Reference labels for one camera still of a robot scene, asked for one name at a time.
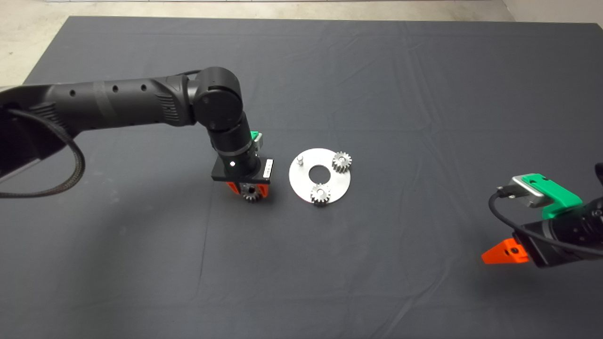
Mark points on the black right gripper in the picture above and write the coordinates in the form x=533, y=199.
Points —
x=546, y=259

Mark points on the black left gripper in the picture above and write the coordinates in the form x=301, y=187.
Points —
x=240, y=169

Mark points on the small steel gear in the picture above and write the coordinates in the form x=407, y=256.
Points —
x=252, y=194
x=320, y=193
x=342, y=161

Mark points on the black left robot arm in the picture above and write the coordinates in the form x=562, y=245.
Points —
x=108, y=106

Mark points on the round metal plate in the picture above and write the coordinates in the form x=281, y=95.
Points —
x=301, y=183

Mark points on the dark grey table cloth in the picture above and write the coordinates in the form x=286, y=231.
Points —
x=424, y=94

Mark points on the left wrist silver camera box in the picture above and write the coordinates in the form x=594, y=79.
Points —
x=258, y=142

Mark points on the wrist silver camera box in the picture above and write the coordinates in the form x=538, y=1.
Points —
x=528, y=193
x=258, y=142

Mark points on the left wrist green camera mount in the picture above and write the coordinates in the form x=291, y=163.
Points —
x=255, y=135

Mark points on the wrist green camera mount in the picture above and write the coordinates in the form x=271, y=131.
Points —
x=255, y=135
x=560, y=197

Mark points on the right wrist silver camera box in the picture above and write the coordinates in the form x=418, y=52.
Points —
x=528, y=193

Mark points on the right wrist green camera mount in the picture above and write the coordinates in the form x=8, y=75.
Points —
x=560, y=197

